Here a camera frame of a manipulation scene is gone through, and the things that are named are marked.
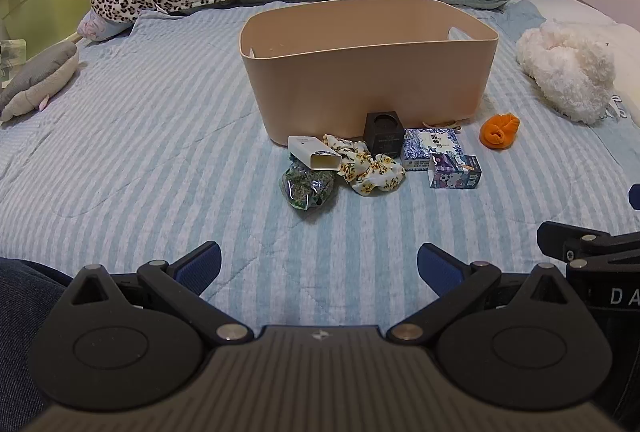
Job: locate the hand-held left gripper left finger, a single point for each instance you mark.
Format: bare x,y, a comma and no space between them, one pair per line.
200,264

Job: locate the small black box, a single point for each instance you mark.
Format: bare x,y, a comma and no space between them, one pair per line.
382,136

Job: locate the floral pillow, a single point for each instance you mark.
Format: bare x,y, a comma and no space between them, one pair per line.
97,26

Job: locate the floral fabric scrunchie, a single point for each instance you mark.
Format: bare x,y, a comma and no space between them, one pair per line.
370,171

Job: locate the white fluffy plush toy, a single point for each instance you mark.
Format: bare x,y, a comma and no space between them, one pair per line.
570,66

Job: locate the blue white patterned box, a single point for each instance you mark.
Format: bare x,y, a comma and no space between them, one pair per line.
430,144

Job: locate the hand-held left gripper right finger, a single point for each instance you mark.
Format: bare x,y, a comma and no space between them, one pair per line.
440,267

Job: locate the blue striped bed sheet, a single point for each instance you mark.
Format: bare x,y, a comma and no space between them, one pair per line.
150,136

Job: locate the person's left leg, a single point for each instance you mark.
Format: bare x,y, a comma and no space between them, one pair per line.
20,312

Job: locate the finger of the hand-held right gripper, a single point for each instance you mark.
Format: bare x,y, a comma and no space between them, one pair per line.
635,198
555,237

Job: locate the small purple box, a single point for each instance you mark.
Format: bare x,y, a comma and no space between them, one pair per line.
450,174

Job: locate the beige plastic storage basket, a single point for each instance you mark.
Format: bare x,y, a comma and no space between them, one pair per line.
365,76

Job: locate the grey plush toy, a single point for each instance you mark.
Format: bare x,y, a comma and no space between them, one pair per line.
45,71

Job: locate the green clear plastic bag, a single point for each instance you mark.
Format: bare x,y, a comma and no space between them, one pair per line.
305,187

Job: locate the orange sock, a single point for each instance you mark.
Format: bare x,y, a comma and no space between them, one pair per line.
500,129

